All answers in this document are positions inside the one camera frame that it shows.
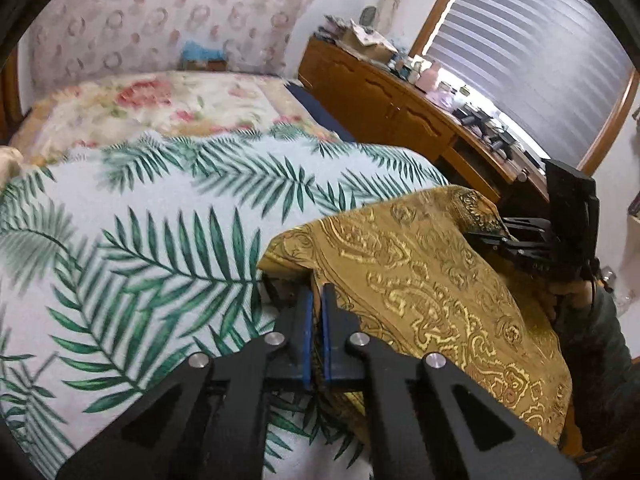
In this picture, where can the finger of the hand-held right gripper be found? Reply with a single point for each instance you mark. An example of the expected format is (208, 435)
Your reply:
(520, 252)
(525, 224)

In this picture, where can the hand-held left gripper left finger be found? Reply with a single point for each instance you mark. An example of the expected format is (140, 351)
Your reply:
(306, 340)

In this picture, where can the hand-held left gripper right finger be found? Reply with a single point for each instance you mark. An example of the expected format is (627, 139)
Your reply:
(330, 340)

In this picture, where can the golden patterned shirt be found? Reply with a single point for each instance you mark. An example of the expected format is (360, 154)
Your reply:
(425, 270)

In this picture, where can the person's right forearm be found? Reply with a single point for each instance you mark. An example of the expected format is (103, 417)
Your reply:
(605, 355)

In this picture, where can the person's right hand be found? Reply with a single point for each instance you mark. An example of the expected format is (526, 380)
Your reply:
(570, 300)

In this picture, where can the black tool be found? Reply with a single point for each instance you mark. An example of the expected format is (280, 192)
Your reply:
(487, 132)

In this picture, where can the striped window blind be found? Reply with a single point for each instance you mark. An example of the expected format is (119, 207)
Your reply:
(530, 45)

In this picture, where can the pink bottle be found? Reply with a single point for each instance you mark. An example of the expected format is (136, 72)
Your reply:
(431, 77)

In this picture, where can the wooden cabinet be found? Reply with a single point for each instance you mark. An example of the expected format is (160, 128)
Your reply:
(380, 105)

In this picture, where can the palm leaf print blanket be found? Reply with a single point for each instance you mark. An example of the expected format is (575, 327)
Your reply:
(150, 220)

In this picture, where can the open cardboard box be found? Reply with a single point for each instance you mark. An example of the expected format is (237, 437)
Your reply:
(372, 42)

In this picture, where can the small grey fan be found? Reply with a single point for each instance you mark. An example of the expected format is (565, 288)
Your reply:
(369, 15)

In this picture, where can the floral print blanket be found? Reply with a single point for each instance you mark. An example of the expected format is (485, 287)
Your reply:
(150, 100)

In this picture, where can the cardboard box with blue cloth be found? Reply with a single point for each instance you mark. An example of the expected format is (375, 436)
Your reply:
(202, 57)

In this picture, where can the sheer circle pattern curtain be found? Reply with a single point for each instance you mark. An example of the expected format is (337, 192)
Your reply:
(150, 5)

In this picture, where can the wooden louvered wardrobe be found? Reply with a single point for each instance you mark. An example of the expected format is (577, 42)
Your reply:
(11, 95)

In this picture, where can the wooden window frame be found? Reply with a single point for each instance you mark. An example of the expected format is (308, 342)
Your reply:
(440, 10)

